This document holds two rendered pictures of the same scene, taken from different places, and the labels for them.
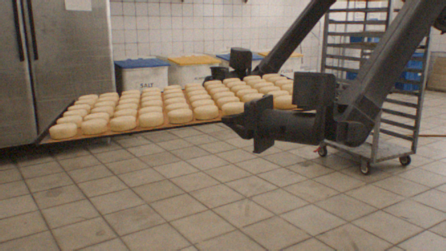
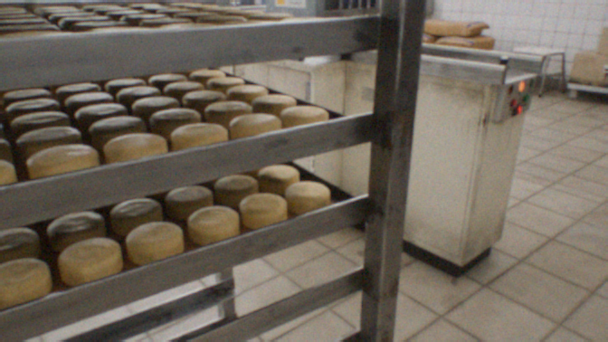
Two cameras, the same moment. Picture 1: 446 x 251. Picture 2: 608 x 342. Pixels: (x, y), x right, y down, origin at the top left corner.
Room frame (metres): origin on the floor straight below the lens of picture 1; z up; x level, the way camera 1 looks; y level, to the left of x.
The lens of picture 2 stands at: (3.00, -0.72, 1.19)
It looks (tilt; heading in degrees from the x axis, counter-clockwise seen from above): 23 degrees down; 265
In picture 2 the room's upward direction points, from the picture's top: straight up
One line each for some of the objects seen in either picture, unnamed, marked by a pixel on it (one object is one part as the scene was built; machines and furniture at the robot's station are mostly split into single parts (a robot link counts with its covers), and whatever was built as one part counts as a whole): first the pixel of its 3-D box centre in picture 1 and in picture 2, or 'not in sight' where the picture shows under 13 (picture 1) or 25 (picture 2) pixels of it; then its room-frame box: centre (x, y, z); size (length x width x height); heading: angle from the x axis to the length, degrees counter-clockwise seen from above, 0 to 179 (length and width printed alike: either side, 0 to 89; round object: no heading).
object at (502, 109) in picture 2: not in sight; (514, 97); (2.04, -2.37, 0.77); 0.24 x 0.04 x 0.14; 36
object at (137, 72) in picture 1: (136, 93); not in sight; (4.32, 0.92, 0.38); 0.64 x 0.54 x 0.77; 36
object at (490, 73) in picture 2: not in sight; (308, 45); (2.74, -3.08, 0.87); 2.01 x 0.03 x 0.07; 126
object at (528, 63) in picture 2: not in sight; (348, 40); (2.50, -3.25, 0.87); 2.01 x 0.03 x 0.07; 126
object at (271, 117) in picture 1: (274, 125); not in sight; (0.72, -0.10, 0.98); 0.07 x 0.07 x 0.10; 54
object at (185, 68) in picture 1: (188, 87); not in sight; (4.69, 0.38, 0.38); 0.64 x 0.54 x 0.77; 35
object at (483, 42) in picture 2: not in sight; (467, 42); (0.58, -6.07, 0.47); 0.72 x 0.42 x 0.17; 39
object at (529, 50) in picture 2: not in sight; (537, 71); (-0.06, -5.62, 0.23); 0.45 x 0.45 x 0.46; 26
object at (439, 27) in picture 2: not in sight; (452, 27); (0.68, -6.28, 0.62); 0.72 x 0.42 x 0.17; 130
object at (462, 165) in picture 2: not in sight; (422, 153); (2.26, -2.67, 0.45); 0.70 x 0.34 x 0.90; 126
